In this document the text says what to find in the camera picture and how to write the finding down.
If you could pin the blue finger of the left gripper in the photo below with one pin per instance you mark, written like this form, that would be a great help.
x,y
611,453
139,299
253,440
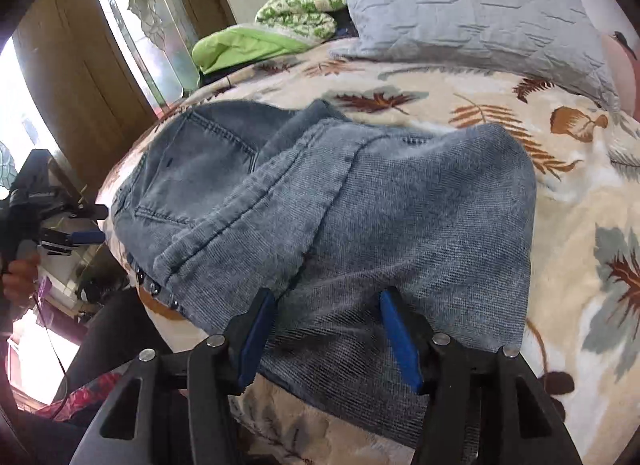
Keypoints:
x,y
54,239

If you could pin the leaf print bed blanket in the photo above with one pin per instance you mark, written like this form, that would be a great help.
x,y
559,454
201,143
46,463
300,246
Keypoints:
x,y
582,327

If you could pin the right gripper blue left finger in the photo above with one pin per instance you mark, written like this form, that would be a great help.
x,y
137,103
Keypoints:
x,y
174,409

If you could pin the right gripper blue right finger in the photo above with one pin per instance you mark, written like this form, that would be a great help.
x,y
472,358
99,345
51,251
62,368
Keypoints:
x,y
483,407

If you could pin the person left hand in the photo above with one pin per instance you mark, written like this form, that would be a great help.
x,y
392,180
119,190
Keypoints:
x,y
20,281

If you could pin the wooden stained glass door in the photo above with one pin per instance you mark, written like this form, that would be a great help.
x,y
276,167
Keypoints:
x,y
103,72

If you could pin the grey washed denim pants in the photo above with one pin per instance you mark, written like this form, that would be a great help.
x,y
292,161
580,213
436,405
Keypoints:
x,y
237,196

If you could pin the green patterned folded blanket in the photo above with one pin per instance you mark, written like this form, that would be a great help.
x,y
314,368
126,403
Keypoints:
x,y
281,27

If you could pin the small black object on bolster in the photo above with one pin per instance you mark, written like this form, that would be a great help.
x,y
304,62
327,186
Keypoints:
x,y
621,39

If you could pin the grey quilted pillow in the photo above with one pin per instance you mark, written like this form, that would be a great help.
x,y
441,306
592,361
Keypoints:
x,y
550,39

